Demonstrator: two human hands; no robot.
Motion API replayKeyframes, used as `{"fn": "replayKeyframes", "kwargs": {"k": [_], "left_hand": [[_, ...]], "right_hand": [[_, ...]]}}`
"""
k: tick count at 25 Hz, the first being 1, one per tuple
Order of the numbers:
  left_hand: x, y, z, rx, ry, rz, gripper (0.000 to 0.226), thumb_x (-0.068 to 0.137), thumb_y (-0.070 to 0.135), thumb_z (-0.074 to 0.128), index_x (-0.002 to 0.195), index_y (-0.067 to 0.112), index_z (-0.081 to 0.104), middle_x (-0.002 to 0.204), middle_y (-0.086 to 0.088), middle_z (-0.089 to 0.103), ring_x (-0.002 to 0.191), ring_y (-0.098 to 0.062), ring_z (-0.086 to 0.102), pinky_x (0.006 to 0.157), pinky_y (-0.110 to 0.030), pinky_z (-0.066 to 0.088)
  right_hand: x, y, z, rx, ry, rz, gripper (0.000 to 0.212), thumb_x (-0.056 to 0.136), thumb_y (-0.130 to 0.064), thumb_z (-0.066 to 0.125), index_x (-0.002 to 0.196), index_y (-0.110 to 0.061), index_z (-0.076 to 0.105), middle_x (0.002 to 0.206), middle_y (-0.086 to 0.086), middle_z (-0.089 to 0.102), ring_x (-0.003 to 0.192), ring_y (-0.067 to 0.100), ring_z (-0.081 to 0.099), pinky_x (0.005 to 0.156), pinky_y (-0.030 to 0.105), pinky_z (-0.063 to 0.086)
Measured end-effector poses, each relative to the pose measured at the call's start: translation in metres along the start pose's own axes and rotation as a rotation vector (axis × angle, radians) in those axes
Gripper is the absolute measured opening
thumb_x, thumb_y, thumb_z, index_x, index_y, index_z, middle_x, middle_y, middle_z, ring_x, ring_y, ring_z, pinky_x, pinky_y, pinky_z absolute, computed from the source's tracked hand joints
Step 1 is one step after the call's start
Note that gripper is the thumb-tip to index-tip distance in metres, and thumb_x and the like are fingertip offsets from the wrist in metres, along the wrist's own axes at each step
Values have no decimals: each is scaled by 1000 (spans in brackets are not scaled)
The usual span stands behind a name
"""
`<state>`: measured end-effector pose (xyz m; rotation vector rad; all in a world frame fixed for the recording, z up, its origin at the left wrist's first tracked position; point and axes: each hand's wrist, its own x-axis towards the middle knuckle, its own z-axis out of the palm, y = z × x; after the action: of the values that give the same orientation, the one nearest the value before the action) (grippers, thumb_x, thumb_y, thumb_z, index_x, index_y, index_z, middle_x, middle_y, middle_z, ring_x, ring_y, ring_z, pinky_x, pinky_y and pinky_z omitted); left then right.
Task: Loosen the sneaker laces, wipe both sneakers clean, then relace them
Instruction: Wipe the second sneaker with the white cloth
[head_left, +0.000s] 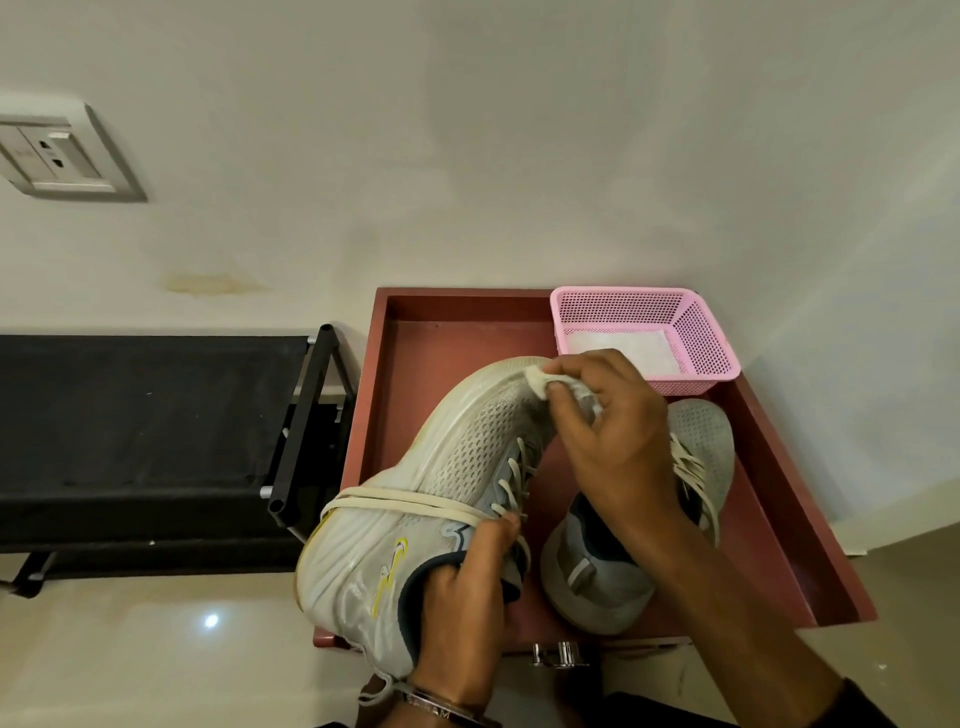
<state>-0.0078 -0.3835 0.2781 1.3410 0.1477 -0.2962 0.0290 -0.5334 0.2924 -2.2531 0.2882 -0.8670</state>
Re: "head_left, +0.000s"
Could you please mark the person's left hand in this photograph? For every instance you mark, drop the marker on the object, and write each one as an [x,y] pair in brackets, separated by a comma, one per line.
[457,622]

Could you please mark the person's right hand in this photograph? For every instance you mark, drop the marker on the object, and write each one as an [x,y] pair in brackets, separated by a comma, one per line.
[622,442]

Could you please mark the white wipe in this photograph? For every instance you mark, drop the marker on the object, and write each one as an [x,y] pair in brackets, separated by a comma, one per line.
[536,381]

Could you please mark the grey sneaker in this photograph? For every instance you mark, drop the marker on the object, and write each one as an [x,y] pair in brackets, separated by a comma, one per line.
[420,480]
[600,592]

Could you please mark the reddish-brown side table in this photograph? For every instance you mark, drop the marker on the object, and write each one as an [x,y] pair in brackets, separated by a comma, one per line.
[420,345]

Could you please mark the black shoe rack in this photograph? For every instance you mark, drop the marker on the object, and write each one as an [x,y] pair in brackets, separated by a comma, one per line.
[142,405]

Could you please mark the person's right forearm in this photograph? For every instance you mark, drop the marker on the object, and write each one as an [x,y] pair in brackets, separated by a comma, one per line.
[742,622]

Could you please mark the stack of white wipes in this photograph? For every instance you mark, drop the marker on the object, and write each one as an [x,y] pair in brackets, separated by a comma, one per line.
[652,352]

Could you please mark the pink plastic basket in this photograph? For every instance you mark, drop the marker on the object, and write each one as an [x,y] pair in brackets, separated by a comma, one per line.
[622,304]

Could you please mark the white wall socket plate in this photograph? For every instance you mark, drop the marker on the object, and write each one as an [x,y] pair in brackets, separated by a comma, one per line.
[52,157]

